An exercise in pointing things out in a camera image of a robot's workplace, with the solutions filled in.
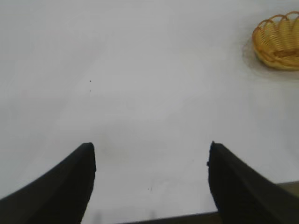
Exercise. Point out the yellow woven wicker basket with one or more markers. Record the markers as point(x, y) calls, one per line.
point(278, 46)

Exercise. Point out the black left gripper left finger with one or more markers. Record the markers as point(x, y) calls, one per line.
point(51, 196)

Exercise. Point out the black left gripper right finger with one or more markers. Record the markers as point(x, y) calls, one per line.
point(245, 196)

